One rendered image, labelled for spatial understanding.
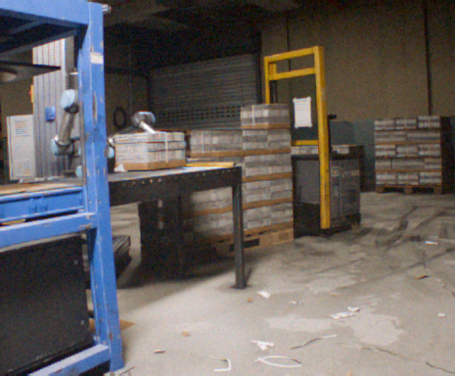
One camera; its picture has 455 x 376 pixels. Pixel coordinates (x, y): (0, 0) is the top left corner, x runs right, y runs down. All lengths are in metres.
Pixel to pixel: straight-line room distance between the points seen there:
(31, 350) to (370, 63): 9.32
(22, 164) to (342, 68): 8.03
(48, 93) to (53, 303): 2.05
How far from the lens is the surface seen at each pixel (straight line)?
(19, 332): 1.96
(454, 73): 10.08
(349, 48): 10.65
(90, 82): 2.01
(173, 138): 3.27
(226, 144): 4.18
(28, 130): 3.73
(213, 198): 4.10
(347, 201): 5.17
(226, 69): 11.89
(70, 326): 2.10
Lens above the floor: 0.95
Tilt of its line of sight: 4 degrees down
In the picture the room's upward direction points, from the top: 2 degrees counter-clockwise
